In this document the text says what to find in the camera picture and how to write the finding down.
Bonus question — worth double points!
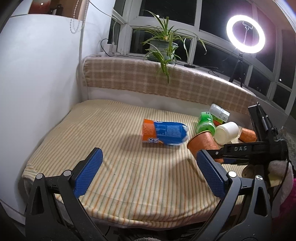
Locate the white power strip with chargers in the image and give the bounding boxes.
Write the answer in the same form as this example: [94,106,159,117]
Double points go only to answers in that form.
[99,38,117,57]

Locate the black cable on sill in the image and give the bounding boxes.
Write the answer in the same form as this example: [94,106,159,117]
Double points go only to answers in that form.
[176,60,224,77]

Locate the potted spider plant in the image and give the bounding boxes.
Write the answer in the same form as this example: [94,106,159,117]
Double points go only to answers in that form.
[138,10,207,82]

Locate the checkered beige cloth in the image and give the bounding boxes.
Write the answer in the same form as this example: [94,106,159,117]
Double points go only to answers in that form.
[83,57,256,114]

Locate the red and white vase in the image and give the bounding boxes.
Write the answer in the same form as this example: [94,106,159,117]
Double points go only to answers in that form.
[28,0,51,14]

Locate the clear bottle with green label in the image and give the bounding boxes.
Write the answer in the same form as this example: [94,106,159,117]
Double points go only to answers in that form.
[209,103,230,123]

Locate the blue orange drink bottle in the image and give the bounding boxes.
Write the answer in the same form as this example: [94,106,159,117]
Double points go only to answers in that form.
[142,119,188,146]

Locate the ring light on tripod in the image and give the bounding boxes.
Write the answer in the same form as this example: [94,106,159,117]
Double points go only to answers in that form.
[226,15,266,87]

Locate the green plastic bottle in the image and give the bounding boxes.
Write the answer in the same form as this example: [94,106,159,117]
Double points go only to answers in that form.
[197,111,216,136]

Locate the white plastic cup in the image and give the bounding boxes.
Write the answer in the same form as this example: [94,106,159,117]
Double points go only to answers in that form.
[214,121,239,145]

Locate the dark small bottles on shelf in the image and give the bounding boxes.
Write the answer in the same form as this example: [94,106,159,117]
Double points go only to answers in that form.
[48,4,63,16]

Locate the striped yellow mat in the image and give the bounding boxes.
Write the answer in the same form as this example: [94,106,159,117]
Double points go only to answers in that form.
[22,99,219,228]

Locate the white bead cord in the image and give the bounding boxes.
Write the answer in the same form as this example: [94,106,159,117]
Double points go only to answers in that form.
[70,0,87,34]

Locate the small orange paper cup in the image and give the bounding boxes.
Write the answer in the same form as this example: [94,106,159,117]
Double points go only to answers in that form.
[238,128,257,143]

